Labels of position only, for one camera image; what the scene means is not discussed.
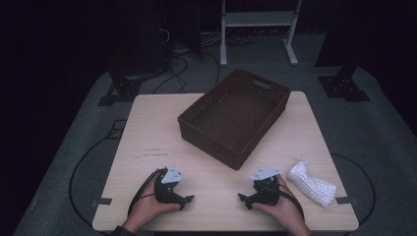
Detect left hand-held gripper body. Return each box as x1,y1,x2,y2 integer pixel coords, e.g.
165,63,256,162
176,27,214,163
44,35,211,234
153,165,185,207

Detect black stand base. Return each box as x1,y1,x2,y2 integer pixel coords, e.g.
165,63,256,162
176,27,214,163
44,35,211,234
318,64,372,103
96,70,143,107

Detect black floor cables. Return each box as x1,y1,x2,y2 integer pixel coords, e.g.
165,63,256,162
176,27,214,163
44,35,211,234
151,50,221,95

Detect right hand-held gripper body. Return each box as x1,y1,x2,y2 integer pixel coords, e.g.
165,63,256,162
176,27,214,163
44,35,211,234
250,165,282,207

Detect person's right hand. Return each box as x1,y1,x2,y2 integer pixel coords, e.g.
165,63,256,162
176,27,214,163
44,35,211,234
251,174,313,236

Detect white textured cloth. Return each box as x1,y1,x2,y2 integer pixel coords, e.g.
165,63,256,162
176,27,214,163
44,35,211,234
287,158,337,208

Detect grey tape strip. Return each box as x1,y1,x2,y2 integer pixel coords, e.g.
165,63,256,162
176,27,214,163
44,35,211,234
90,197,113,207
335,196,359,207

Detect person's left hand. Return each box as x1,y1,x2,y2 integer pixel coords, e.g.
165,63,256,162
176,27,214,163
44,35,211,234
122,178,182,234

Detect black floor cable loop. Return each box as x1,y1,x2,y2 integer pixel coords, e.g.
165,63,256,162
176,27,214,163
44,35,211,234
68,119,130,231
329,152,378,228

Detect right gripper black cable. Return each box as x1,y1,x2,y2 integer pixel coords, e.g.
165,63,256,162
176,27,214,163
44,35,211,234
277,182,306,221

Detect brown woven basket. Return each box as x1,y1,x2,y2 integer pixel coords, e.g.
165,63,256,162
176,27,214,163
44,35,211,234
177,68,292,171

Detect white metal stand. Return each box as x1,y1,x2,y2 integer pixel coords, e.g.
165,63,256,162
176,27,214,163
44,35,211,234
219,0,303,68

